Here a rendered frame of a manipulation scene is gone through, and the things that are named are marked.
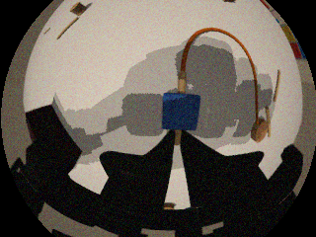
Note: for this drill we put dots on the brown wooden cylinder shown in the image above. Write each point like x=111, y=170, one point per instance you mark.
x=78, y=9

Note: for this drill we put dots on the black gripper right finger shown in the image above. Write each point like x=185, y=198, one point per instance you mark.
x=205, y=167

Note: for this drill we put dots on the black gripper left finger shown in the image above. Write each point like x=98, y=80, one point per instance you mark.
x=153, y=167

